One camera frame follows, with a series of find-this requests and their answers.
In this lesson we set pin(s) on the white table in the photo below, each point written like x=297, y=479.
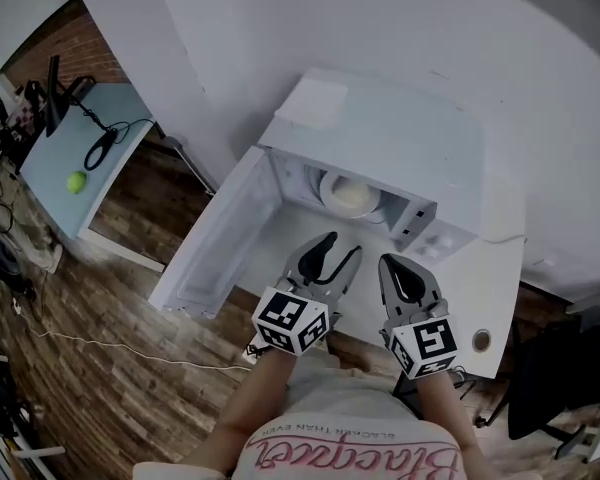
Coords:
x=480, y=293

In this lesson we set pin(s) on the green ball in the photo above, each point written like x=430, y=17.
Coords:
x=76, y=182

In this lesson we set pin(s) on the black mesh office chair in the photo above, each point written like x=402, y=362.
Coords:
x=555, y=368

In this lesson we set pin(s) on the light blue table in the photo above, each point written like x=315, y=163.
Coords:
x=55, y=168

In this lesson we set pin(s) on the white microwave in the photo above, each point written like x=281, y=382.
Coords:
x=405, y=133

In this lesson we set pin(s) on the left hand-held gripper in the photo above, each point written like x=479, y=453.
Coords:
x=285, y=318

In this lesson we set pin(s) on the white round plate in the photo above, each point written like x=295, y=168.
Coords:
x=352, y=213

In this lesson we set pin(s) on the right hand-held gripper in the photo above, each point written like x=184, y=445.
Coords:
x=425, y=345

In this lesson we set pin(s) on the person's light grey trousers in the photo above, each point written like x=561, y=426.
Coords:
x=340, y=388

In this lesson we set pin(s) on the person's pink print shirt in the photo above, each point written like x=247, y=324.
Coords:
x=350, y=458

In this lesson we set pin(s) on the person's right forearm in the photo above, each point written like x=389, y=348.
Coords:
x=445, y=418

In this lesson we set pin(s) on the person's left forearm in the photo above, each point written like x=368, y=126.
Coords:
x=250, y=408

